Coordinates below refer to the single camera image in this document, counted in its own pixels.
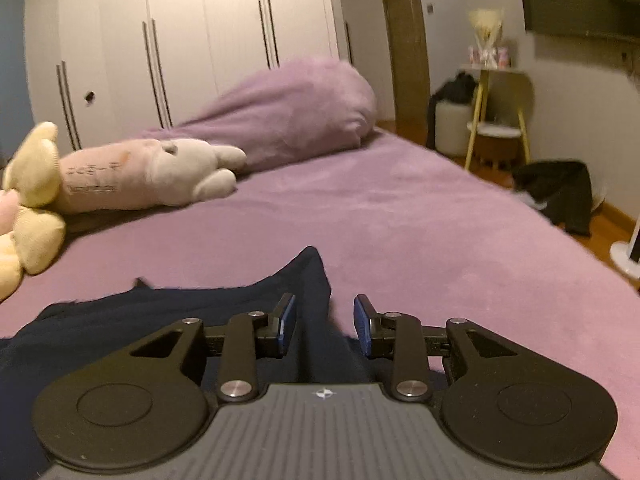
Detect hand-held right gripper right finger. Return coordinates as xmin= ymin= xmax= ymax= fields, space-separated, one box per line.
xmin=353 ymin=294 xmax=507 ymax=403

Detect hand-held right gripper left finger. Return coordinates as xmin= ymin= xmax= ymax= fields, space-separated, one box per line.
xmin=130 ymin=292 xmax=298 ymax=403

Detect navy zip jacket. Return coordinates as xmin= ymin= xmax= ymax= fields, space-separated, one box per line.
xmin=0 ymin=246 xmax=446 ymax=480

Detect black clothes pile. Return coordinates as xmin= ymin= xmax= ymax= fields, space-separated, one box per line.
xmin=512 ymin=160 xmax=607 ymax=237

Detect purple bed blanket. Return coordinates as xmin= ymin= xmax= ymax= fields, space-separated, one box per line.
xmin=0 ymin=127 xmax=640 ymax=480

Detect pink long rabbit plush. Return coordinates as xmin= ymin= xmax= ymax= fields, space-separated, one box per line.
xmin=50 ymin=138 xmax=248 ymax=216

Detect white round stool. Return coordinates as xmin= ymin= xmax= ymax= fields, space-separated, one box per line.
xmin=435 ymin=100 xmax=474 ymax=157

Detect purple duvet bundle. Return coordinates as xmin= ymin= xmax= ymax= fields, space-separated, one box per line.
xmin=142 ymin=57 xmax=378 ymax=171

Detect low wooden stool white top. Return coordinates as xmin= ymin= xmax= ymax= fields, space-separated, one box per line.
xmin=467 ymin=122 xmax=522 ymax=169

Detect black cloth on stool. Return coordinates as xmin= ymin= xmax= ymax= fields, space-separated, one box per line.
xmin=426 ymin=72 xmax=479 ymax=149

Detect white side table yellow legs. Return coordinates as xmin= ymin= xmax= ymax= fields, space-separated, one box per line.
xmin=460 ymin=66 xmax=534 ymax=172

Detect white fan base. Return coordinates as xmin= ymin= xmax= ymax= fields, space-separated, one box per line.
xmin=610 ymin=210 xmax=640 ymax=281

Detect cream plush toy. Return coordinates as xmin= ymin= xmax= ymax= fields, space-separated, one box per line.
xmin=0 ymin=121 xmax=67 ymax=302

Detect white wardrobe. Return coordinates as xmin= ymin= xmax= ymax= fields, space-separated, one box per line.
xmin=22 ymin=0 xmax=372 ymax=152

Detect cream flower bouquet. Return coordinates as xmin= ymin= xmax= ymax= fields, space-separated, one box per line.
xmin=467 ymin=8 xmax=504 ymax=68

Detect brown door frame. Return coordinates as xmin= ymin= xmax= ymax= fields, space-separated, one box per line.
xmin=377 ymin=0 xmax=432 ymax=132

